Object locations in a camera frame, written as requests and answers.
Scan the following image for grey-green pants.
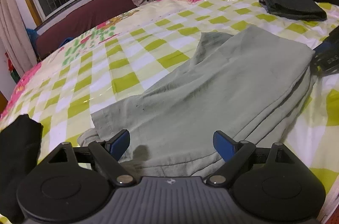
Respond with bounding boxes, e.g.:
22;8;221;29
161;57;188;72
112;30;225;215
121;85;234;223
78;26;316;177

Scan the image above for dark folded garment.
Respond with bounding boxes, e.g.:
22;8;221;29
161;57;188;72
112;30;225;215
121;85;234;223
258;0;327;21

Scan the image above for checkered floral bed sheet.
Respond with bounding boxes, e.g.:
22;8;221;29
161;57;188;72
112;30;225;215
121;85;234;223
0;0;339;224

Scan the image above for black folded garment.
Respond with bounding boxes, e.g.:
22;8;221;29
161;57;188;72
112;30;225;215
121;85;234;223
1;114;43;223

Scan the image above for maroon window seat cushion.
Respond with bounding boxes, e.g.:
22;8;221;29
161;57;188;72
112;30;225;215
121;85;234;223
36;0;136;59

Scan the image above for beige curtain left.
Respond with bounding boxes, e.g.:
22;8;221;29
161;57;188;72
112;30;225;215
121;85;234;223
1;0;37;76

